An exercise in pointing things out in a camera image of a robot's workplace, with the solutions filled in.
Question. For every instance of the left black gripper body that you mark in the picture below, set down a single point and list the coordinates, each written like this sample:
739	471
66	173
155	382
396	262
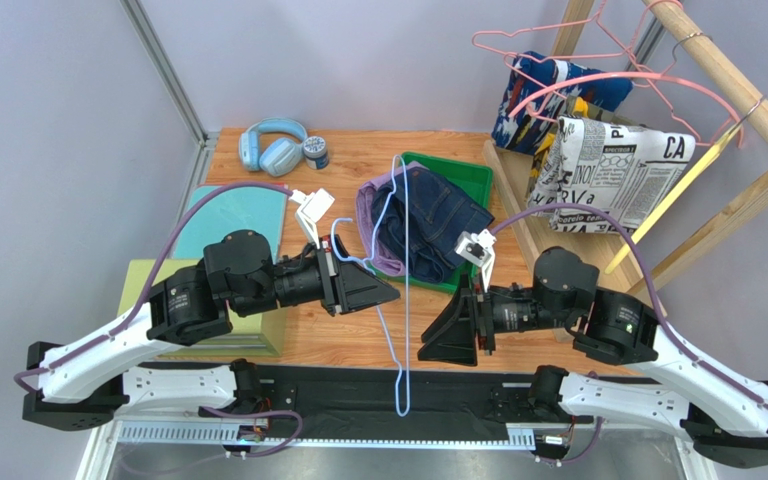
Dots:
327	269

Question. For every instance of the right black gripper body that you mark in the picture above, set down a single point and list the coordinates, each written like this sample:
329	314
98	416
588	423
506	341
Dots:
478	320

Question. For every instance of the blue wire hanger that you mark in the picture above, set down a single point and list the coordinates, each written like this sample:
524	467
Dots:
402	380

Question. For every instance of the purple trousers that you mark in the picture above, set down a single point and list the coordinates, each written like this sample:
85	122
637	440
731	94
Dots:
380	257

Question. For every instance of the dark blue denim garment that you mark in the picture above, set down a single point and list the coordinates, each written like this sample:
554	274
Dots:
423	223

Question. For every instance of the newspaper print garment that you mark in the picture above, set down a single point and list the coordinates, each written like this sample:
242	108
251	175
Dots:
625	171

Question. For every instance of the yellow clothes hanger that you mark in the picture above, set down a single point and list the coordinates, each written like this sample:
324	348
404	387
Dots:
703	163

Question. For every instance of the thick pink hanger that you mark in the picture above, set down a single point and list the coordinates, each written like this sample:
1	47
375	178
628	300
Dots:
651	80

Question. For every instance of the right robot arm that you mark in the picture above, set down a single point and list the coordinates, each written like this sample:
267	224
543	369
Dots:
725	418

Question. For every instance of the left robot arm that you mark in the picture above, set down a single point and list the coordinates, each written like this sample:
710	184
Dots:
114	371

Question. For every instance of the green plastic tray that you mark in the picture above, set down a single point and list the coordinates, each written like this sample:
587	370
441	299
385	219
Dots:
475	180

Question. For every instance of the small blue white jar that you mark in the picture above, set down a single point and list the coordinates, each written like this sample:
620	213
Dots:
316	152

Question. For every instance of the light blue headphones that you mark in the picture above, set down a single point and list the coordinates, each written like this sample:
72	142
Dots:
281	156

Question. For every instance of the yellow camouflage garment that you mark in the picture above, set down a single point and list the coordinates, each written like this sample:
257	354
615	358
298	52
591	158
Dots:
575	106

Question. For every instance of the blue white patterned garment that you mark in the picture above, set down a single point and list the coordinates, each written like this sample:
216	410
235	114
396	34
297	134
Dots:
524	118

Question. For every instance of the wooden clothes rack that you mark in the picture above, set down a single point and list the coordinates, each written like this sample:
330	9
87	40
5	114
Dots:
533	236

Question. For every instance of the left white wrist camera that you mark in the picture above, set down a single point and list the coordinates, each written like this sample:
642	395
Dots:
311	208

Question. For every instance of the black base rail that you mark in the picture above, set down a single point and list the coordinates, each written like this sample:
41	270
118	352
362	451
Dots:
363	404

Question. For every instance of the thin pink wire hanger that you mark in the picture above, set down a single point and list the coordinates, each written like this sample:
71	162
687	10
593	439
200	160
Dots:
577	15

